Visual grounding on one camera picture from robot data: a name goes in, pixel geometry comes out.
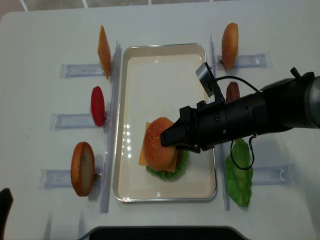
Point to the clear holder track right bun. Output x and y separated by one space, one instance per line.
260 60

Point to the clear holder track bun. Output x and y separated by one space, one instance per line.
260 60
52 178

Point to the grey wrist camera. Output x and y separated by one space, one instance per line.
207 79

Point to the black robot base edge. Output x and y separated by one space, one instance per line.
164 233

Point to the brown meat patty upright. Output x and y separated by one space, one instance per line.
232 92

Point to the dark left gripper finger tip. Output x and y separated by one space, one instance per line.
6 201

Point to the upright orange cheese slice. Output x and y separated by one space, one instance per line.
104 52

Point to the bun bottom slice left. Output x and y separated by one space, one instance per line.
82 169

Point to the green lettuce leaf upright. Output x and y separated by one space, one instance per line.
239 182

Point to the clear holder track cheese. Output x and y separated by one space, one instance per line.
81 70

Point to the clear holder track tomato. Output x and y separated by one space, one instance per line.
59 121

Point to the meat patty on tray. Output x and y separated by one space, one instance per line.
179 157

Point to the bun top spare upright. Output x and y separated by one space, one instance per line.
229 45

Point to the bun top sesame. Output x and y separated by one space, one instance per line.
155 145

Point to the green lettuce on tray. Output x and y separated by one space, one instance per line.
170 176

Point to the flat cheese slice on tray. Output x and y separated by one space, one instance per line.
142 157

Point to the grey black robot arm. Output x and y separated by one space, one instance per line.
278 107

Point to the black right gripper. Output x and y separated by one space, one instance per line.
202 129

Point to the silver metal tray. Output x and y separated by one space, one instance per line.
156 82

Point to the clear holder track lettuce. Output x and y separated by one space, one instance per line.
283 175

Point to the red tomato slice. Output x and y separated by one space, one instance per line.
98 106

